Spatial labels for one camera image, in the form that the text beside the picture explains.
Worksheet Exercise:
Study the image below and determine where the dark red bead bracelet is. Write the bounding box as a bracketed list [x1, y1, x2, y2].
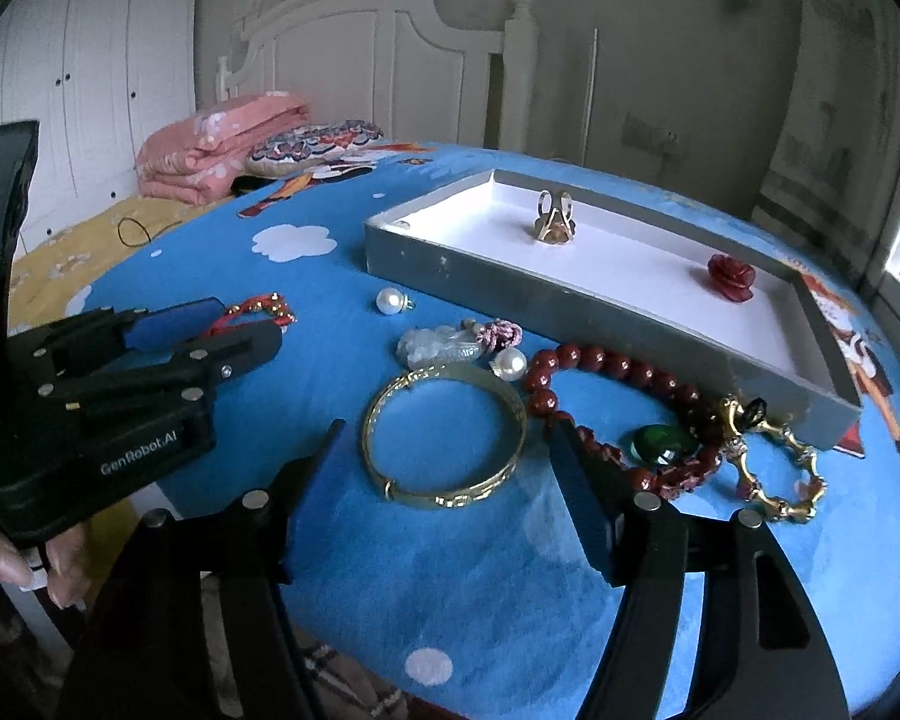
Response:
[521, 341, 725, 503]

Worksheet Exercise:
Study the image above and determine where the white pearl earring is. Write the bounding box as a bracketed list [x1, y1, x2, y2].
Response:
[375, 286, 416, 316]

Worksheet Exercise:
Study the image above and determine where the white jade pendant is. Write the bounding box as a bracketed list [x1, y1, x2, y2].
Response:
[397, 319, 523, 371]

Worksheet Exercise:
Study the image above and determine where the gold bamboo link bracelet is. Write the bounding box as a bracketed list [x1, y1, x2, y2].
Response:
[718, 393, 829, 525]

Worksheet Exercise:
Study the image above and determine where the gold bangle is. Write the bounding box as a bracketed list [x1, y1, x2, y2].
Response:
[359, 364, 528, 511]

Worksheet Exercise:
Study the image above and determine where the gold ring cluster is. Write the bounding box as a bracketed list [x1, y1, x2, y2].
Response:
[533, 190, 575, 245]

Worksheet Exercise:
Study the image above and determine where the grey white jewelry tray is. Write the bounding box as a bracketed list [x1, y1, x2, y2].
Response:
[365, 169, 862, 449]

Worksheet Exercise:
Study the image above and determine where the person's left hand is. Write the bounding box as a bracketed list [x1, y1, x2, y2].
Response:
[0, 521, 92, 610]

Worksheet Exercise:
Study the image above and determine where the yellow floral bed sheet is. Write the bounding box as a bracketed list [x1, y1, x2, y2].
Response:
[7, 197, 219, 335]

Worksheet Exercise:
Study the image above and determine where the folded pink blanket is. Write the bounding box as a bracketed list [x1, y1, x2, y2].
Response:
[134, 91, 308, 206]

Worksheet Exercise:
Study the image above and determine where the patterned round cushion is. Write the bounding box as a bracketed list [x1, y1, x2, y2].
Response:
[245, 119, 383, 177]

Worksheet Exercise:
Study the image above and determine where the blue cartoon bed cover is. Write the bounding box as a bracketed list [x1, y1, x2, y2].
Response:
[80, 146, 900, 718]

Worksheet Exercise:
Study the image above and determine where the white wardrobe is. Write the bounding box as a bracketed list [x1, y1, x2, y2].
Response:
[0, 0, 196, 254]

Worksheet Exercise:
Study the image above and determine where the white wooden headboard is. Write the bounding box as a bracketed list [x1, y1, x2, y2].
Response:
[214, 0, 538, 153]

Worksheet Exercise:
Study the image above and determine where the red rose ornament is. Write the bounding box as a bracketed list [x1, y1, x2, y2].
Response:
[707, 254, 756, 302]

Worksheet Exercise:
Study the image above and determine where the grey patterned curtain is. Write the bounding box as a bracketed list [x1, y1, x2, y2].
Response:
[752, 0, 900, 294]

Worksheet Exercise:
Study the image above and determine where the thin metal pole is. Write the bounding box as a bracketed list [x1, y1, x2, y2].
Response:
[578, 26, 600, 164]

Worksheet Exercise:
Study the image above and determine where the black cable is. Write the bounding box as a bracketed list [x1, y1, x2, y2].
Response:
[116, 214, 187, 249]

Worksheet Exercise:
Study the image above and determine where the wall power socket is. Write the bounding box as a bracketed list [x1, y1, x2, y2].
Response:
[621, 112, 681, 158]

